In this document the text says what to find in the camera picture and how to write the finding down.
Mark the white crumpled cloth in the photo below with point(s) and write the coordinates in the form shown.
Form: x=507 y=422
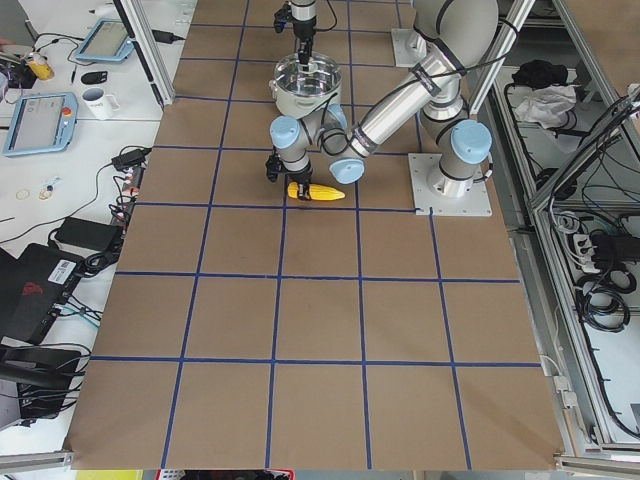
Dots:
x=548 y=106

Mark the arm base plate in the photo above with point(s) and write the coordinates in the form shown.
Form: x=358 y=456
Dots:
x=410 y=46
x=438 y=195

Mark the pale green electric pot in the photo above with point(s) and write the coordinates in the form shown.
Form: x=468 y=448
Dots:
x=299 y=89

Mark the black laptop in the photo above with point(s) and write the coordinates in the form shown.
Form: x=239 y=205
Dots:
x=33 y=286

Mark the yellow corn cob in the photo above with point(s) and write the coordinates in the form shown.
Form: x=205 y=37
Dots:
x=319 y=192

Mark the black power adapter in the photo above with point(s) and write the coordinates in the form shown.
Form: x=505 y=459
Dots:
x=88 y=234

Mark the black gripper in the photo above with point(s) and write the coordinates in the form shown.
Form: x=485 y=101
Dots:
x=303 y=29
x=300 y=176

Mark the yellow cup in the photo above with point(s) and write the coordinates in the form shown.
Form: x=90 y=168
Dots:
x=40 y=67

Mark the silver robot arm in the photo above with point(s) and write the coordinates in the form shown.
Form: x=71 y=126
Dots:
x=303 y=14
x=457 y=35

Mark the white mug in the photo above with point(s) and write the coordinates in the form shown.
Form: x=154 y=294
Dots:
x=102 y=105

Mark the far blue teach pendant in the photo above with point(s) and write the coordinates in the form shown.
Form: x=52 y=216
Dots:
x=107 y=42

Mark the black cloth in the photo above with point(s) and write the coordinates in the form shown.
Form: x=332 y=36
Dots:
x=539 y=74

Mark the black computer mouse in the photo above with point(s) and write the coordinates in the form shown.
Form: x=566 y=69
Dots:
x=94 y=77

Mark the blue teach pendant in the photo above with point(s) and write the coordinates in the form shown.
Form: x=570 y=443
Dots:
x=107 y=42
x=41 y=124

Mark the near blue teach pendant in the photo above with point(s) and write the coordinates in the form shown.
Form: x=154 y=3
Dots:
x=41 y=124

